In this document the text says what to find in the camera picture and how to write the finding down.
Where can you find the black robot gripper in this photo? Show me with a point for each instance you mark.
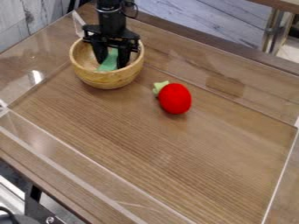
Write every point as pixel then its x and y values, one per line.
pixel 100 41

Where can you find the green rectangular stick block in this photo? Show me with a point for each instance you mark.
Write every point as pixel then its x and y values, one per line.
pixel 110 63

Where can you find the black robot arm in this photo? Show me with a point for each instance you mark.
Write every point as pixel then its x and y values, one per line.
pixel 112 14

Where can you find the light wooden bowl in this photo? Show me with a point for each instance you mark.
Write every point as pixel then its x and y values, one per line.
pixel 86 67

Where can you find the red plush strawberry toy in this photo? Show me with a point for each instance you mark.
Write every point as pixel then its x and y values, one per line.
pixel 174 97

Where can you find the metal table leg background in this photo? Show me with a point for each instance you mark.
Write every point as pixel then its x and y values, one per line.
pixel 277 30

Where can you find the clear acrylic tray wall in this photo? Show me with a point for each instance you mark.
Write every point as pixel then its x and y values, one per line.
pixel 122 162

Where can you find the black table frame leg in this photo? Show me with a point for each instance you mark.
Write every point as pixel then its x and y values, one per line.
pixel 35 210

